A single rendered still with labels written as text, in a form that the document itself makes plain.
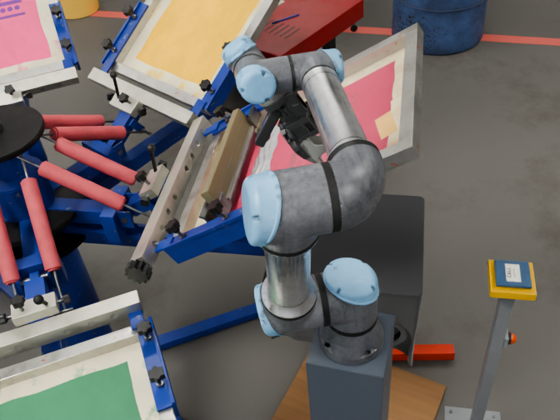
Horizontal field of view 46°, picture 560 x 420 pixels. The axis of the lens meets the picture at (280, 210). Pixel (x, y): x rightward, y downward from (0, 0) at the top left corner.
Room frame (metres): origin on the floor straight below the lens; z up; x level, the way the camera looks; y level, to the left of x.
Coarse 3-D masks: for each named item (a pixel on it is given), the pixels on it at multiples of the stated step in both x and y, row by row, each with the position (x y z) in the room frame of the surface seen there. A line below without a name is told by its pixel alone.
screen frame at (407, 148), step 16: (400, 32) 1.73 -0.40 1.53; (416, 32) 1.67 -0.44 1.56; (368, 48) 1.76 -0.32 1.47; (384, 48) 1.71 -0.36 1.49; (400, 48) 1.70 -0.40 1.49; (416, 48) 1.58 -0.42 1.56; (352, 64) 1.74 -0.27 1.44; (368, 64) 1.73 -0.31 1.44; (416, 64) 1.51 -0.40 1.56; (416, 80) 1.44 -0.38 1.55; (304, 96) 1.77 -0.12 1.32; (416, 96) 1.37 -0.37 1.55; (400, 112) 1.32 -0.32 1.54; (416, 112) 1.30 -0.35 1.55; (400, 128) 1.26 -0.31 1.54; (416, 128) 1.24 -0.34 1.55; (400, 144) 1.19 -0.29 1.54; (416, 144) 1.19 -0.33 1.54; (208, 160) 1.70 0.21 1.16; (384, 160) 1.18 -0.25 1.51; (400, 160) 1.17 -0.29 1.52; (192, 192) 1.56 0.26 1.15; (192, 208) 1.48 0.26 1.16; (192, 224) 1.43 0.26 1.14
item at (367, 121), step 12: (384, 108) 1.44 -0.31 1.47; (360, 120) 1.46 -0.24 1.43; (372, 120) 1.42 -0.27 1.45; (372, 132) 1.36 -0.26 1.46; (384, 144) 1.28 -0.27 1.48; (276, 156) 1.54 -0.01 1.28; (288, 156) 1.50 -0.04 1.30; (276, 168) 1.47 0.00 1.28; (240, 180) 1.53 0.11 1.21; (240, 192) 1.46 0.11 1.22; (240, 204) 1.40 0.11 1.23
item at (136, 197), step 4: (160, 192) 1.60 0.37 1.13; (132, 196) 1.68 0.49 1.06; (136, 196) 1.67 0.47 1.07; (132, 200) 1.65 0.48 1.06; (136, 200) 1.64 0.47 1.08; (152, 200) 1.61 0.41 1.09; (156, 200) 1.61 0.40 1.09; (128, 204) 1.64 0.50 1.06; (132, 204) 1.63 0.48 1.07; (136, 204) 1.63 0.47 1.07; (140, 204) 1.62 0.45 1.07; (128, 208) 1.63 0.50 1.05; (136, 208) 1.63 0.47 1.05; (140, 208) 1.62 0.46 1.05; (144, 208) 1.62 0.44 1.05; (132, 212) 1.63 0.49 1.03; (136, 212) 1.63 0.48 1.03; (136, 216) 1.63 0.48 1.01
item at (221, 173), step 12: (240, 120) 1.73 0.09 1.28; (228, 132) 1.65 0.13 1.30; (240, 132) 1.68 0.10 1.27; (228, 144) 1.60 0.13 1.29; (240, 144) 1.64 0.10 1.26; (216, 156) 1.55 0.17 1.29; (228, 156) 1.56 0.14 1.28; (216, 168) 1.48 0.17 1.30; (228, 168) 1.51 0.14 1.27; (216, 180) 1.44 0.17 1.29; (228, 180) 1.47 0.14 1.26; (204, 192) 1.39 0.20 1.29; (216, 192) 1.40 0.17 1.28
